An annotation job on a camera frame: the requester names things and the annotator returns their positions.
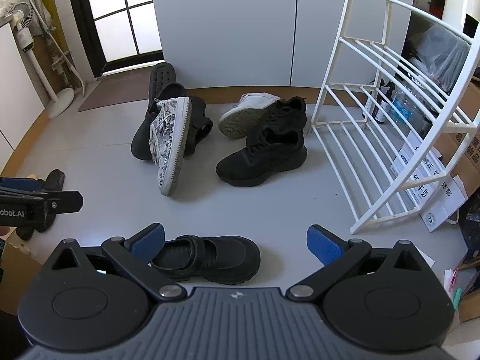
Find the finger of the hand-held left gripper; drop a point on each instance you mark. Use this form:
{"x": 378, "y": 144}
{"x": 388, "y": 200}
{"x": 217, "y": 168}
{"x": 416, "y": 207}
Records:
{"x": 22, "y": 184}
{"x": 67, "y": 200}

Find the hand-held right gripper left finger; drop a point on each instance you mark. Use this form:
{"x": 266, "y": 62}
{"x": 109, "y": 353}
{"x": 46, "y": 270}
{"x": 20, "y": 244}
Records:
{"x": 148, "y": 242}

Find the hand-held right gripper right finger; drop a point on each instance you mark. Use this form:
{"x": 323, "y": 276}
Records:
{"x": 322, "y": 245}

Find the black textured slip-on shoe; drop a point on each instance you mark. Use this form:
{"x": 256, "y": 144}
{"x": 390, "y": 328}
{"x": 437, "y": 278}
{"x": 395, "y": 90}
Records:
{"x": 161, "y": 78}
{"x": 140, "y": 140}

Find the white printed sneaker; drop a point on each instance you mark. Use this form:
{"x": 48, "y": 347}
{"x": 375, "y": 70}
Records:
{"x": 170, "y": 146}
{"x": 243, "y": 114}

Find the black lace-up sneaker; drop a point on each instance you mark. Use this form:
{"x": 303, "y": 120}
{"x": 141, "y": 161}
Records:
{"x": 288, "y": 112}
{"x": 262, "y": 161}

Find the white shoe rack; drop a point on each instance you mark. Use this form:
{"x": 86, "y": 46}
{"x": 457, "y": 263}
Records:
{"x": 327, "y": 87}

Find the black flat object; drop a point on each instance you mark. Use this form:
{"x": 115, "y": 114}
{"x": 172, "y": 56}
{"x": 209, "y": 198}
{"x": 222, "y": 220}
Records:
{"x": 56, "y": 182}

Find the flat brown cardboard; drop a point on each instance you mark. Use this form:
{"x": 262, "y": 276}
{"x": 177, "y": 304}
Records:
{"x": 15, "y": 258}

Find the white paper sheet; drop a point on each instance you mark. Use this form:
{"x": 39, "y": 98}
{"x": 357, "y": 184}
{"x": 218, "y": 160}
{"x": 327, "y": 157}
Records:
{"x": 422, "y": 257}

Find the brown door mat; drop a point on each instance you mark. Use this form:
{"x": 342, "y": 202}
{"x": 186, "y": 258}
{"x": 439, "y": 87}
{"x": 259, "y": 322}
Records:
{"x": 112, "y": 92}

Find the white printed carton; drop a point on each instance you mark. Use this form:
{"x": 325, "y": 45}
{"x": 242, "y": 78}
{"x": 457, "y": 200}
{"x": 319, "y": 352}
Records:
{"x": 431, "y": 172}

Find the white mop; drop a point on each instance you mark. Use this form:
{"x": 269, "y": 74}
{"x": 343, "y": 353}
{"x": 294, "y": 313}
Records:
{"x": 56, "y": 56}

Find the dark glass bottle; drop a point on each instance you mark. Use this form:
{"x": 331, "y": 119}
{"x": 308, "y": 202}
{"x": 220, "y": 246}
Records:
{"x": 382, "y": 101}

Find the white standing fan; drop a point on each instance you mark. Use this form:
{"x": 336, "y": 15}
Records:
{"x": 22, "y": 20}

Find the clear plastic water bottle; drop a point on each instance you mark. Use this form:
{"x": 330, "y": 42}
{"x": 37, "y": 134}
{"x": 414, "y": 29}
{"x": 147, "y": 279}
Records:
{"x": 408, "y": 101}

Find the brown cardboard box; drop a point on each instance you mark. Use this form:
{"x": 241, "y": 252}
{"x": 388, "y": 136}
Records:
{"x": 465, "y": 135}

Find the grey plastic bag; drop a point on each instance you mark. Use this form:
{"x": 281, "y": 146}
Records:
{"x": 442, "y": 52}

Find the white cabinet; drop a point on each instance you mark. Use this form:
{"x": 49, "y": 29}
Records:
{"x": 225, "y": 26}

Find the cream white appliance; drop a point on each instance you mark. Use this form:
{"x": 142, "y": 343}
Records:
{"x": 459, "y": 3}

